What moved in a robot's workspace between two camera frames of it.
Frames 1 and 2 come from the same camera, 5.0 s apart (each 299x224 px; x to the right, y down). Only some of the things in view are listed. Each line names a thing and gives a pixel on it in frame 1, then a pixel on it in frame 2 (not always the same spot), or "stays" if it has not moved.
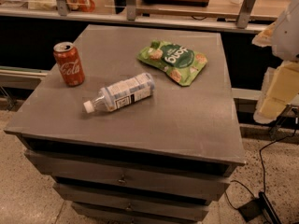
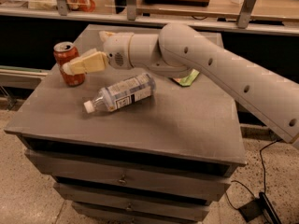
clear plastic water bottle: [121, 93] stays
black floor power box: [258, 206] stays
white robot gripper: [288, 35] -> [117, 50]
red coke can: [70, 63] stays
